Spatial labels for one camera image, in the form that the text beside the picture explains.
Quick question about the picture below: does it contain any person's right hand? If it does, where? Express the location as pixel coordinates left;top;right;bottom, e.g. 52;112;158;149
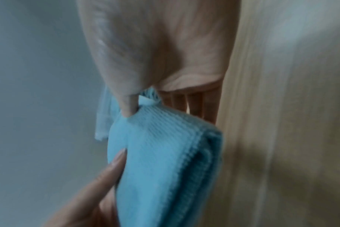
75;0;242;125

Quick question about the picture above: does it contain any person's left hand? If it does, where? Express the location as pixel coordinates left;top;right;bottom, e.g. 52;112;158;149
43;148;129;227

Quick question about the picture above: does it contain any light blue towel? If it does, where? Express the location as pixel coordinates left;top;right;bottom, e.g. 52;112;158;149
106;87;224;227

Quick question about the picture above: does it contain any clear plastic storage box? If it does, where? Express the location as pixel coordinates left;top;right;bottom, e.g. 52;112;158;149
94;86;123;141

